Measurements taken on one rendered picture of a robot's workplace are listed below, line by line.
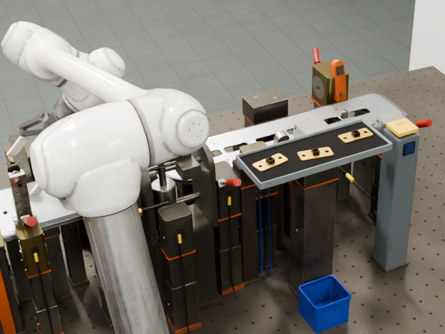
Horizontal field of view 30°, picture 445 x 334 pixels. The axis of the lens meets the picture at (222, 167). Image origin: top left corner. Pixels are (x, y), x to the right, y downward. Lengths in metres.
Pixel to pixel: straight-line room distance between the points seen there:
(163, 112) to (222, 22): 4.12
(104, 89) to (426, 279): 1.11
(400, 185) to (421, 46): 2.32
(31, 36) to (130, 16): 3.81
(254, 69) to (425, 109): 1.95
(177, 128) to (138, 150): 0.08
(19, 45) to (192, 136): 0.64
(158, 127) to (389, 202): 0.97
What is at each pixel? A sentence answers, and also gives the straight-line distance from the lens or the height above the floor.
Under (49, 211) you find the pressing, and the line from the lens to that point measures 2.21.
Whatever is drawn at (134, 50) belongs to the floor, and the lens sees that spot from 5.27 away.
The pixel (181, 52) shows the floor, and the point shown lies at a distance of 5.20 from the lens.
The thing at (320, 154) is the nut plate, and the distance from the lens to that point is 2.05.
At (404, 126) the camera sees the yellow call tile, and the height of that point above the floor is 1.16.
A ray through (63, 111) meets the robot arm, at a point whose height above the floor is 1.28.
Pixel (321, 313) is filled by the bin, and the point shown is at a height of 0.77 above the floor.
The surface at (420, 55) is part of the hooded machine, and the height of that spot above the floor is 0.28.
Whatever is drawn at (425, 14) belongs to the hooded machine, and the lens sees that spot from 4.43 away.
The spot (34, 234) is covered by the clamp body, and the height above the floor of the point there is 1.05.
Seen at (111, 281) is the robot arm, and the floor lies 1.28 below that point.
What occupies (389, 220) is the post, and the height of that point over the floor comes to 0.88.
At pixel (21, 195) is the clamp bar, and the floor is 1.15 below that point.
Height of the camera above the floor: 2.29
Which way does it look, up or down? 34 degrees down
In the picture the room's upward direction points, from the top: 3 degrees counter-clockwise
